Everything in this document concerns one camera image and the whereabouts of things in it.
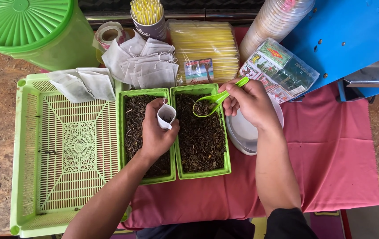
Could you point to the white filter bag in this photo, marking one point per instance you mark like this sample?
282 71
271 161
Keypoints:
166 115

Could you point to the bunch of loose yellow straws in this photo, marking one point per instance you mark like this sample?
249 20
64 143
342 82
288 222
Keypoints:
147 11

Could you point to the green plastic bucket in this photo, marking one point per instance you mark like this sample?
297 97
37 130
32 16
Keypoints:
66 49

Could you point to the sticker roll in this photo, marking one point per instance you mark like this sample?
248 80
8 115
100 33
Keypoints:
110 33

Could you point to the wrapped bundle of tea packets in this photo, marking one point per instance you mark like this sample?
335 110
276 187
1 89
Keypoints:
280 71

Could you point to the pink table cloth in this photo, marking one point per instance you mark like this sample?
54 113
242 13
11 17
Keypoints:
325 149

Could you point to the dark metal rail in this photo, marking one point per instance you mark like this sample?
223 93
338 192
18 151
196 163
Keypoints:
189 15

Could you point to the pile of white filter bags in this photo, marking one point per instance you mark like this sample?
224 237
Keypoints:
146 66

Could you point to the person's left hand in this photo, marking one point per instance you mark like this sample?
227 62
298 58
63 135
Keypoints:
154 136

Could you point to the dark paper cup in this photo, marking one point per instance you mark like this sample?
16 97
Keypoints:
153 32

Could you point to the loose dried tea leaves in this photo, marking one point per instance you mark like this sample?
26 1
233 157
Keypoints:
202 142
133 126

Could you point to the green plastic spoon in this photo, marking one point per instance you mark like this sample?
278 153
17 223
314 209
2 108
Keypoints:
216 99

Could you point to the person's dark trousers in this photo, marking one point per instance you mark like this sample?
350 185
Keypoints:
196 230

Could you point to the small green plastic tray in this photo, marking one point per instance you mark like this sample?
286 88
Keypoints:
228 166
120 132

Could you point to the person's right hand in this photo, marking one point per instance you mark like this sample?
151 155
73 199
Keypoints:
252 103

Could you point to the flat empty filter bag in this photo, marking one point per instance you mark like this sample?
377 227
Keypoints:
68 87
99 84

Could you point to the stack of clear plastic cups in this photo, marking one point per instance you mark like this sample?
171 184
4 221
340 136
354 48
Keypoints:
272 25

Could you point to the large green perforated tray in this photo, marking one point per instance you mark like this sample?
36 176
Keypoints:
76 149

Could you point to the pack of yellow straws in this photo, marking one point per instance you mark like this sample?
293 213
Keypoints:
202 43

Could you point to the green ribbed bucket lid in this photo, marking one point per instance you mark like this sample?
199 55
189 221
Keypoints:
20 20

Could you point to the blue sealing machine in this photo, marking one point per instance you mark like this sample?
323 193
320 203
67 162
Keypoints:
345 36

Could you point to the white round scale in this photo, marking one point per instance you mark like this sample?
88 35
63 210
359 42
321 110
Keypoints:
242 132

